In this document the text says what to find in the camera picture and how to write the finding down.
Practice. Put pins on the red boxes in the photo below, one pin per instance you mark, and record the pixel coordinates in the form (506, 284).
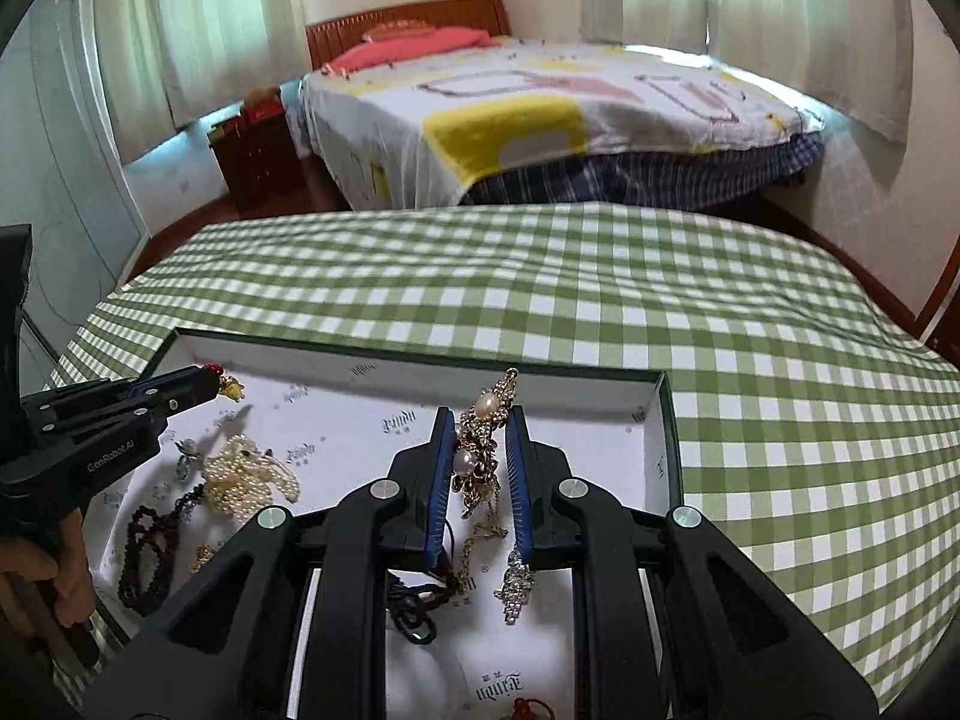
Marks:
(262, 109)

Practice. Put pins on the person's left hand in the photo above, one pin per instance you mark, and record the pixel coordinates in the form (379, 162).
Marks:
(71, 577)

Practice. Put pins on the green checkered tablecloth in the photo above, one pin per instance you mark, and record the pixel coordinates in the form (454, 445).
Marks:
(750, 390)

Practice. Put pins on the pink pillow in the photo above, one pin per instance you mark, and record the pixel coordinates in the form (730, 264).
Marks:
(420, 45)

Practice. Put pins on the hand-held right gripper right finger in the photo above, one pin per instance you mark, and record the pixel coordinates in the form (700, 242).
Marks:
(520, 495)

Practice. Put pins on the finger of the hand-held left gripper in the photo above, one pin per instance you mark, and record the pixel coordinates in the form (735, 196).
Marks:
(172, 382)
(142, 412)

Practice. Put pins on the wooden nightstand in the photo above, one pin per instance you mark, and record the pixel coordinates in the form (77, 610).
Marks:
(255, 161)

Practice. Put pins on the silver rhinestone brooch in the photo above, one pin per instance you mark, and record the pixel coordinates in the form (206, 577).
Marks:
(514, 585)

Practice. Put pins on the red knot ornament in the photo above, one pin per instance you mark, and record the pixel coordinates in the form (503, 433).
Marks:
(525, 709)

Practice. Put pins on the white printed blanket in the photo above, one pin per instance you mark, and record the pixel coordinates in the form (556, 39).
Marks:
(525, 105)

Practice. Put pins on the blue plaid bed sheet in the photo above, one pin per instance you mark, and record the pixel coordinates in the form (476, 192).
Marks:
(675, 176)

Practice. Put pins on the dark green jewelry tray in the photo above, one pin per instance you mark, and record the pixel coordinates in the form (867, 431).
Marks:
(570, 405)

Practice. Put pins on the orange patterned pillow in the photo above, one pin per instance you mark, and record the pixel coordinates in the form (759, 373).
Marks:
(397, 30)

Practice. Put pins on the wooden bed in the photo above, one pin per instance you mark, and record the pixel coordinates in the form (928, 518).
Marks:
(337, 30)

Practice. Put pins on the wooden door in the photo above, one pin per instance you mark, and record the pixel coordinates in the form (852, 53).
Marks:
(941, 315)

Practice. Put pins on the red and gold brooch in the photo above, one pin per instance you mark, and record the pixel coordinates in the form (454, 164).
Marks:
(223, 382)

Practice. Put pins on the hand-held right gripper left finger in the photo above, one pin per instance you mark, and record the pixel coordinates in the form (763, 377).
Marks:
(442, 487)

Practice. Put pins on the rose gold pearl brooch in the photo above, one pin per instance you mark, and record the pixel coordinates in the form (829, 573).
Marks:
(480, 450)

